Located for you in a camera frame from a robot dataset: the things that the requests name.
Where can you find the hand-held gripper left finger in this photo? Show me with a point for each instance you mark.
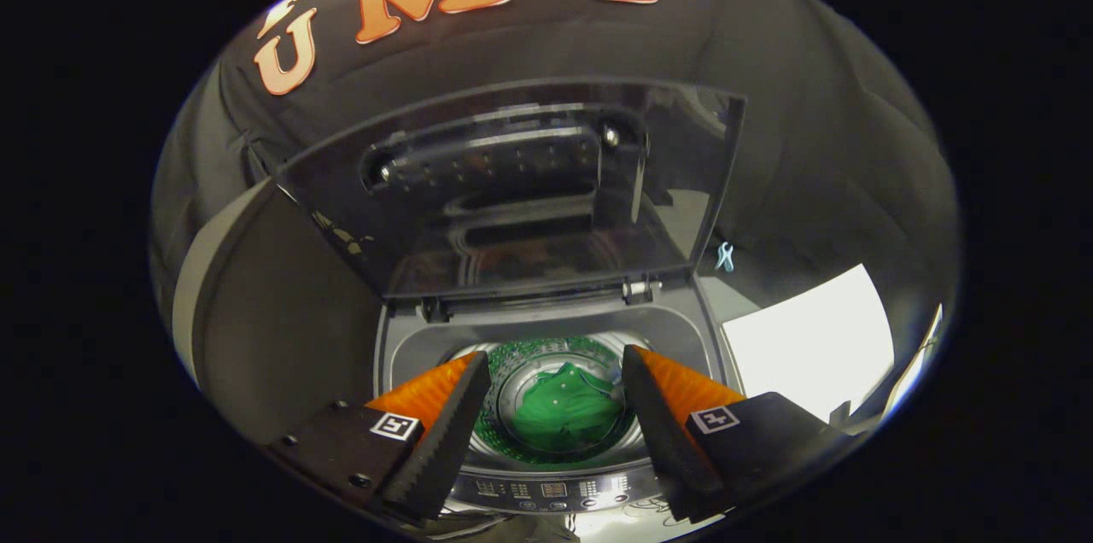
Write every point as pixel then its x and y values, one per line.
pixel 452 440

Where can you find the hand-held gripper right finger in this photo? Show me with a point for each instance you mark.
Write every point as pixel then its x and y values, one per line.
pixel 662 440

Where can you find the green shirt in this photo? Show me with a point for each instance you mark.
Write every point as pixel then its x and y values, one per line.
pixel 564 411

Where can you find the dark washing machine lid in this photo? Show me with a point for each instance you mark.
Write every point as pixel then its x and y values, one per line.
pixel 529 253

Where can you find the white paper sheet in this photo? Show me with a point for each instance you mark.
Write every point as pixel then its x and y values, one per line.
pixel 811 338

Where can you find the grey board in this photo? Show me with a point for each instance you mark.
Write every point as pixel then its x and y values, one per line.
pixel 290 338

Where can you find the light blue clip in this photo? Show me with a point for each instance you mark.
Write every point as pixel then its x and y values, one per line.
pixel 725 257

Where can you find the white frame bar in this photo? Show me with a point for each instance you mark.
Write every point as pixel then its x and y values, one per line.
pixel 918 359

